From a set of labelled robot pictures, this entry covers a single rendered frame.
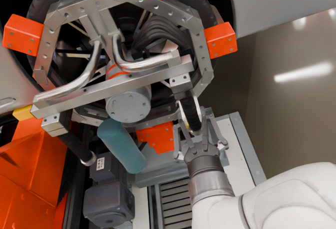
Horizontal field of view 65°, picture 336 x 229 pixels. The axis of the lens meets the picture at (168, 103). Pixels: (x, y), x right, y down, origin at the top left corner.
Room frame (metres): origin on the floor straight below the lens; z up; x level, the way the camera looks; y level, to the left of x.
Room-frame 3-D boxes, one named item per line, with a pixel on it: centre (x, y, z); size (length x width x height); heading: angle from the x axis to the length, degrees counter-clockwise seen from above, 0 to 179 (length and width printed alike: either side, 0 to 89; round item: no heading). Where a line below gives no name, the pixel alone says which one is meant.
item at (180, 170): (0.90, 0.05, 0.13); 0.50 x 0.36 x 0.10; 80
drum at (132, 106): (0.66, 0.09, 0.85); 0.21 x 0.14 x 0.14; 170
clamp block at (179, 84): (0.50, -0.05, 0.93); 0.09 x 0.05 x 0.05; 170
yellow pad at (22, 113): (1.01, 0.55, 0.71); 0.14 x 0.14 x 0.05; 80
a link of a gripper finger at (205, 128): (0.38, -0.05, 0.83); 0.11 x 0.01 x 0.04; 159
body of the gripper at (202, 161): (0.32, -0.02, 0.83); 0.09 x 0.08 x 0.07; 170
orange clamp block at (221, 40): (0.68, -0.23, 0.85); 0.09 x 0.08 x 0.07; 80
